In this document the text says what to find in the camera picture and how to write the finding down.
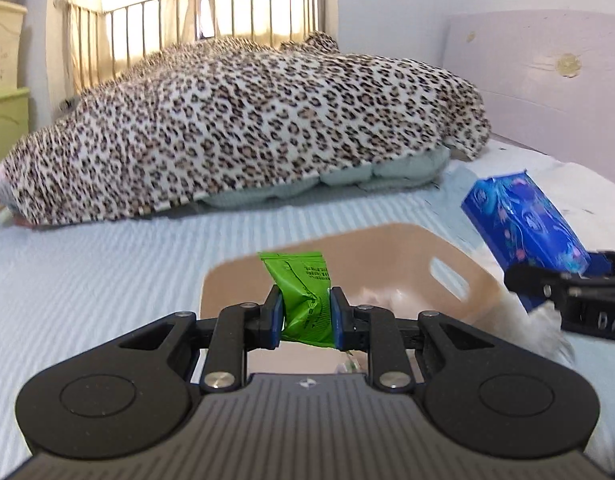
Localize light blue striped bedsheet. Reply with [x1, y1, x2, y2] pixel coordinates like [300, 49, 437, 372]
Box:
[0, 165, 615, 461]

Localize pale green quilt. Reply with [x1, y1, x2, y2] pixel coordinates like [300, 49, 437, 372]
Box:
[194, 146, 451, 211]

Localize tan plastic basket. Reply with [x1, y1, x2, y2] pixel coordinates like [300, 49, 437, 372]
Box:
[200, 223, 508, 376]

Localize blue tissue pack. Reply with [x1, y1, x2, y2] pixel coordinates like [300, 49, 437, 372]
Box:
[461, 170, 592, 312]

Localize metal bed rail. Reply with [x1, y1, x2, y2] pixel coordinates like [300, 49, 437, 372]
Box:
[54, 0, 339, 97]

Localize pink wooden headboard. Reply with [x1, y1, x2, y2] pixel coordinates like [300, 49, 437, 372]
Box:
[439, 9, 615, 183]

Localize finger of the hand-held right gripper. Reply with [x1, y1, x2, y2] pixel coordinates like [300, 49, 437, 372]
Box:
[505, 265, 615, 307]
[585, 247, 615, 279]

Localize leopard print blanket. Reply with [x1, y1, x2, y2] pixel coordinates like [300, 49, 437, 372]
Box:
[1, 31, 492, 225]

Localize green nightstand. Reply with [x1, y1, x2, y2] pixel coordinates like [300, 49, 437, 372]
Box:
[0, 87, 31, 173]

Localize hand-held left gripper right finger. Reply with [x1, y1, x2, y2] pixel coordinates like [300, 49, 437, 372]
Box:
[330, 286, 493, 394]

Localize white fluffy cloth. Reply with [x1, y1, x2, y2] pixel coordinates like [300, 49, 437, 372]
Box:
[475, 247, 575, 363]

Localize green snack packet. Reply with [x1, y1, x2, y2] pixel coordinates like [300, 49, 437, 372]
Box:
[257, 250, 337, 349]

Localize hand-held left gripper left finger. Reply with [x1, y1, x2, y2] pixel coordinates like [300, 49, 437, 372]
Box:
[118, 285, 284, 394]

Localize cream dresser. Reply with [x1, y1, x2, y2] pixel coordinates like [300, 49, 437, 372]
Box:
[0, 0, 28, 92]

